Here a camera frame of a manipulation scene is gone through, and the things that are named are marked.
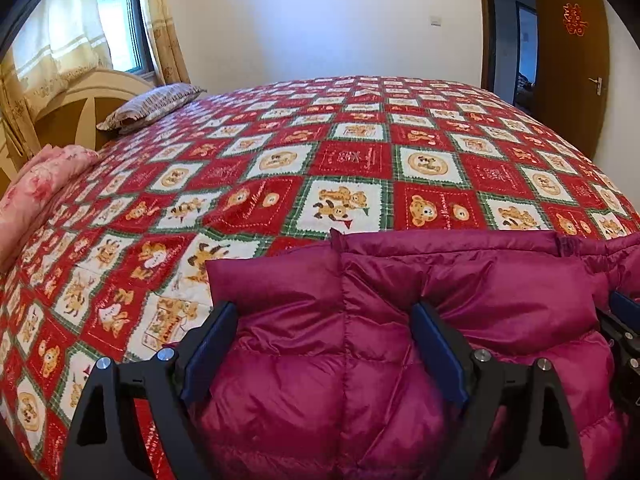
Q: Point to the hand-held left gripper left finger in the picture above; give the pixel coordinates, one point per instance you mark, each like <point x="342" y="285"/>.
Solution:
<point x="207" y="345"/>

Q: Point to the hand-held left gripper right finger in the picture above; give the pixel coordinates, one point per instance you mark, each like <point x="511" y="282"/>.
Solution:
<point x="440" y="350"/>

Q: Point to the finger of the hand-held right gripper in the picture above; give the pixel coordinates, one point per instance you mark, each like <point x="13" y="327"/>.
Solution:
<point x="626" y="303"/>

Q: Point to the purple down jacket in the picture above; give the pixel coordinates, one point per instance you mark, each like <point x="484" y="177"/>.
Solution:
<point x="325" y="410"/>

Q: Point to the red bear print bedspread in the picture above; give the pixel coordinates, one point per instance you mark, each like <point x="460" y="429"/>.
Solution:
<point x="350" y="160"/>

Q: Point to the brown wooden door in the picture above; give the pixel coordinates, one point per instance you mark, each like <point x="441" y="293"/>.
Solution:
<point x="565" y="85"/>

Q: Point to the pink folded blanket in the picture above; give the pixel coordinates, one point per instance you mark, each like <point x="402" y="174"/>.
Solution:
<point x="35" y="185"/>

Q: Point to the striped pillow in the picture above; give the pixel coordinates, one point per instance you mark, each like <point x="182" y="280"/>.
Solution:
<point x="150" y="105"/>

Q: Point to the cream wooden headboard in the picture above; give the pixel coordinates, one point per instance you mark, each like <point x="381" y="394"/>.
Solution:
<point x="75" y="115"/>

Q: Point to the red paper door decoration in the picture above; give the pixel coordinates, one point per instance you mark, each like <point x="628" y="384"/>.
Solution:
<point x="573" y="19"/>

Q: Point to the narrow beige curtain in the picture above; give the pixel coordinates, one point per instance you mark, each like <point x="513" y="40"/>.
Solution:
<point x="165" y="35"/>

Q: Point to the window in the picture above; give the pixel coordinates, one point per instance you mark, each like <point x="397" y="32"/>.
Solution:
<point x="117" y="25"/>

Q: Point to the wide beige curtain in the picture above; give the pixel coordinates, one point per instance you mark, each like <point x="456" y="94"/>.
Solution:
<point x="55" y="35"/>

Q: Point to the brown door frame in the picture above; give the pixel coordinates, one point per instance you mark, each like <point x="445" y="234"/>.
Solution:
<point x="482" y="35"/>

